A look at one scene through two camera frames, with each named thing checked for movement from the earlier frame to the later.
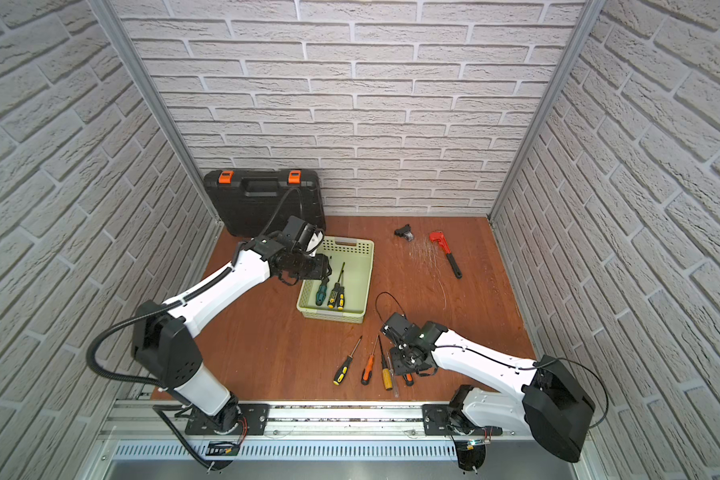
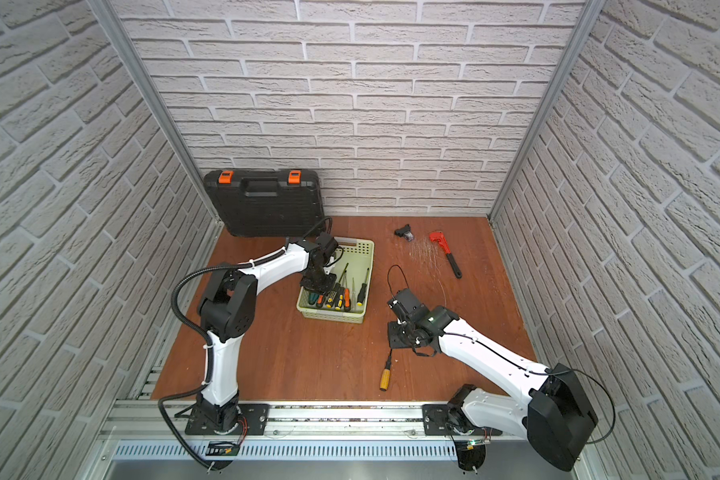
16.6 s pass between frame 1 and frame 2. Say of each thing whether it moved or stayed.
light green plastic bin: stayed
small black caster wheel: stayed
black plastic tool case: stayed
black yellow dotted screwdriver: stayed
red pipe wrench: stayed
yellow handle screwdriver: moved
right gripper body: moved
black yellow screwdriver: moved
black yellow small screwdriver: stayed
